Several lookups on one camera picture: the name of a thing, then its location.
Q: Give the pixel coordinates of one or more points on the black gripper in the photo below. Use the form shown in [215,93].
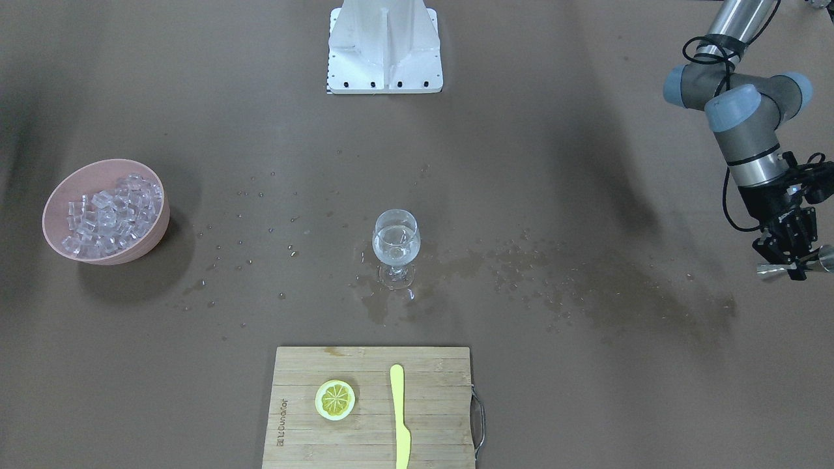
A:
[763,203]

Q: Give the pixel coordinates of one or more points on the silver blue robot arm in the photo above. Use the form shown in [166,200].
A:
[744,113]

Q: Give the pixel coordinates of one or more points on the white pedestal column base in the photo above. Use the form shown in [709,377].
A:
[384,47]

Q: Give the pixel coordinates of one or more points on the pink bowl of ice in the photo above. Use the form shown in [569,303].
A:
[106,213]

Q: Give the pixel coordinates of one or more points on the bamboo cutting board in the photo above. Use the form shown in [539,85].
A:
[440,405]

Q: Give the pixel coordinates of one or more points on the yellow lemon slice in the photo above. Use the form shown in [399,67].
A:
[334,400]

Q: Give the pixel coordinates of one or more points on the yellow plastic knife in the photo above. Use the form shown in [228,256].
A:
[403,438]

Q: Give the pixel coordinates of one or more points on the clear wine glass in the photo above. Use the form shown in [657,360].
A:
[396,243]

